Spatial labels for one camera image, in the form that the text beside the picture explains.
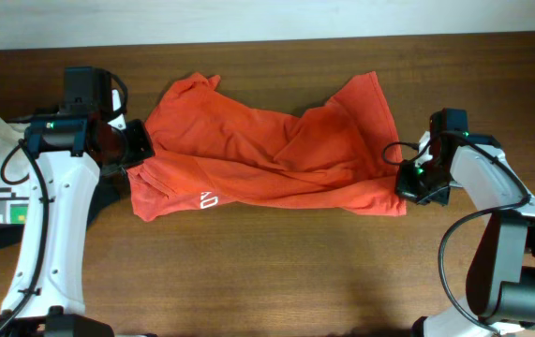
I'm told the orange red t-shirt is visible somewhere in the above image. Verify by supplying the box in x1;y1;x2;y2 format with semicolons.
127;72;407;222

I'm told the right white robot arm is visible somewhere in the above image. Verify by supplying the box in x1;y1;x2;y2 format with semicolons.
396;131;535;336

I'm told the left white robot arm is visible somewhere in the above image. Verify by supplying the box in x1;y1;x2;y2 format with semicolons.
0;116;154;336

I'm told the folded white pixel-print t-shirt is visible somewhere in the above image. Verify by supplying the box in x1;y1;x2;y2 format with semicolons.
0;118;30;227

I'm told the folded black garment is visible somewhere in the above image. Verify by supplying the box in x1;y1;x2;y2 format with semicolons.
0;178;121;250

